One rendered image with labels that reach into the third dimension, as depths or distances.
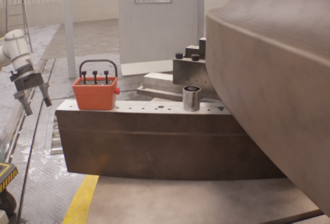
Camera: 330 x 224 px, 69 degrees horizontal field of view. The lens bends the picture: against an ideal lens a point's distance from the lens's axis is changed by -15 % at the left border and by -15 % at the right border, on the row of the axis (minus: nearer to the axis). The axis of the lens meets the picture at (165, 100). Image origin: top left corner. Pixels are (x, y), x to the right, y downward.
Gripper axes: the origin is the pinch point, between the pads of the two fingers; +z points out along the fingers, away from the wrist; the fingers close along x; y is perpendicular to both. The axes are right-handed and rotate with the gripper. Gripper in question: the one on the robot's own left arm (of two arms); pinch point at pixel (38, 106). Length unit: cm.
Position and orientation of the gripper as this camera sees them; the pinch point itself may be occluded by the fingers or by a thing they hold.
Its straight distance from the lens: 118.2
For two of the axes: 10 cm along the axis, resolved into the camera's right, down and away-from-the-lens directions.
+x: 2.8, -2.5, 9.3
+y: 8.9, -2.9, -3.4
